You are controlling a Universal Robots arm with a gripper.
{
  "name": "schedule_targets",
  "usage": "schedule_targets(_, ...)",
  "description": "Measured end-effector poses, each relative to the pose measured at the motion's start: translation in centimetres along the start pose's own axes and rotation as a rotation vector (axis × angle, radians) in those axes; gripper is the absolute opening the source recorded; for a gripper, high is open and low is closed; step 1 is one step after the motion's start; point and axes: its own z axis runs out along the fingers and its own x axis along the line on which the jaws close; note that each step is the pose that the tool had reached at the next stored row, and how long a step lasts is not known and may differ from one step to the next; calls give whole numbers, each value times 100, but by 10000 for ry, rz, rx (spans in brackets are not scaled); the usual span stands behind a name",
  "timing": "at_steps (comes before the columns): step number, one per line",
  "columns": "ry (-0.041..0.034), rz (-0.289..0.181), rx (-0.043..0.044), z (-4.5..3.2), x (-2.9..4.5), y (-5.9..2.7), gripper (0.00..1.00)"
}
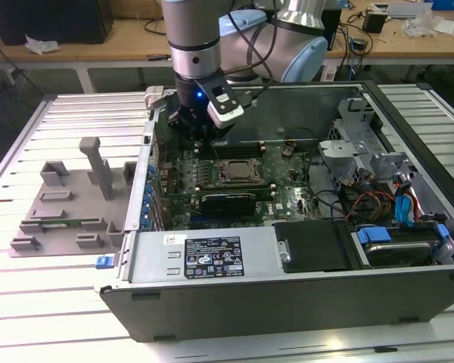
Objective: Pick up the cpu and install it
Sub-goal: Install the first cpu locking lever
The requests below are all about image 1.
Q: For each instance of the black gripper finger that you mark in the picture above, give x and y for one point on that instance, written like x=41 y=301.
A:
x=215 y=134
x=178 y=120

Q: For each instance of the silver CPU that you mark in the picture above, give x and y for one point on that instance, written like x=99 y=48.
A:
x=239 y=169

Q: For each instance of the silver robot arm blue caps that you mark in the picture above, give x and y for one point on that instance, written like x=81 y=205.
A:
x=191 y=38

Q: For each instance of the CPU socket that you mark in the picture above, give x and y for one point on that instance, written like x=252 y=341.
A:
x=242 y=182

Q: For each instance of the metal locking lever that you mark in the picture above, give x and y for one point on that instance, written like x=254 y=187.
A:
x=215 y=151

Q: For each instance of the black RAM slots row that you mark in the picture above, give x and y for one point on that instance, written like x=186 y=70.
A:
x=263 y=192
x=242 y=150

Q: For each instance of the black graphics card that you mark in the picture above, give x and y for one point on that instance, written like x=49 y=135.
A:
x=229 y=204

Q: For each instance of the wooden desk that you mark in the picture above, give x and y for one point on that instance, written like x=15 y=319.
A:
x=117 y=45

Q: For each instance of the green motherboard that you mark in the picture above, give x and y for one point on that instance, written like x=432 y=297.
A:
x=287 y=196

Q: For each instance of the grey parts rack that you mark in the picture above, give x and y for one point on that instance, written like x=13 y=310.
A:
x=79 y=211

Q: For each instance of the silver power supply with label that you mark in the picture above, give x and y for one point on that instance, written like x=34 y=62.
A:
x=155 y=257

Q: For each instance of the green RAM stick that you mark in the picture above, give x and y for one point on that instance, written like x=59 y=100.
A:
x=72 y=224

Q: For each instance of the crumpled white paper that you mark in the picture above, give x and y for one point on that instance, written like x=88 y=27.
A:
x=41 y=44

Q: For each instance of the large black box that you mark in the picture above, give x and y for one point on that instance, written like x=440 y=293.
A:
x=53 y=19

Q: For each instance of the blue case latch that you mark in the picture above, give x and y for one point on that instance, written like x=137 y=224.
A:
x=103 y=262

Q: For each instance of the small black adapter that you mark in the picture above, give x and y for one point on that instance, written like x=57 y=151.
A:
x=360 y=45

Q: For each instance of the black open PC case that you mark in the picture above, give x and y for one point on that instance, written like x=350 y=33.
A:
x=249 y=314

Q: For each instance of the small black cube box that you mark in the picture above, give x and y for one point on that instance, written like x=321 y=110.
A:
x=373 y=22

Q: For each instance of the hard disk in blue carrier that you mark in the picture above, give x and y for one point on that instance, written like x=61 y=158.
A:
x=397 y=251

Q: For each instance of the clear plastic bags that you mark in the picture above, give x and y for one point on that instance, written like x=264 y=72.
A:
x=420 y=24

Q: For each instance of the white wrist camera black mount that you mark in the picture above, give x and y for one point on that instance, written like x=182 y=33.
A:
x=223 y=107

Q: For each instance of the silver metal bracket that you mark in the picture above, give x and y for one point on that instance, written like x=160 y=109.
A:
x=340 y=149

